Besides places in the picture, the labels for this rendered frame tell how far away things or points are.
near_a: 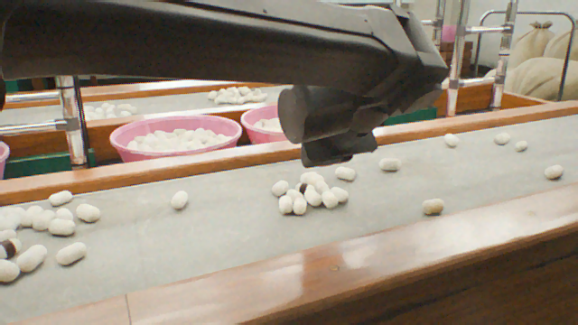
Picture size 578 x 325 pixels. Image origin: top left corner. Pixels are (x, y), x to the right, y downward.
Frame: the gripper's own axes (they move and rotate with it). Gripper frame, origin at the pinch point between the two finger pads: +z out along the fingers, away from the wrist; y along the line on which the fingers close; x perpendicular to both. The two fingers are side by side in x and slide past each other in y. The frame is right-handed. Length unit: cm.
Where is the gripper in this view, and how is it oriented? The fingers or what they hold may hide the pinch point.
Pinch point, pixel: (310, 157)
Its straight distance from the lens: 63.4
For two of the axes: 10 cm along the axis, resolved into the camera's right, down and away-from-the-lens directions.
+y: -9.0, 1.5, -4.0
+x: 2.7, 9.2, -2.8
